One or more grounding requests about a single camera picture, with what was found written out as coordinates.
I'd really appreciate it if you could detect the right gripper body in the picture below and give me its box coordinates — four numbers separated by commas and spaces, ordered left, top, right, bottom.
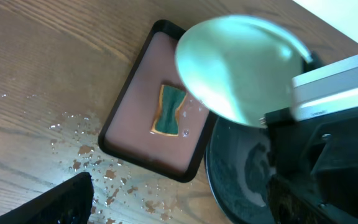
264, 107, 358, 218

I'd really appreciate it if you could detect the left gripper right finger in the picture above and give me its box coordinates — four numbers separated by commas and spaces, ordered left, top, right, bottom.
267, 175, 358, 224

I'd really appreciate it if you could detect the black rectangular tray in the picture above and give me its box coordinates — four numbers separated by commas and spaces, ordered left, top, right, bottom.
98, 19, 217, 182

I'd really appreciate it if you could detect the black round tray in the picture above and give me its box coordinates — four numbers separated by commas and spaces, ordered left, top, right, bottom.
204, 118, 275, 223

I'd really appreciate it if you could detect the light blue plate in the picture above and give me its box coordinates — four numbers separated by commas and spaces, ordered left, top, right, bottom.
175, 15, 313, 128

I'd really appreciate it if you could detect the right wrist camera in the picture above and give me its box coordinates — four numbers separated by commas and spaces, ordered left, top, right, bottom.
290, 55, 358, 121

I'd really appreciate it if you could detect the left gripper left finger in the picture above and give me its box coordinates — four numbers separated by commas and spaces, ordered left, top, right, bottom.
0, 172, 94, 224

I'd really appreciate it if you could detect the green and yellow sponge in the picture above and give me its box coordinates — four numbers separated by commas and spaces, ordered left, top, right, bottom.
150, 85, 187, 136

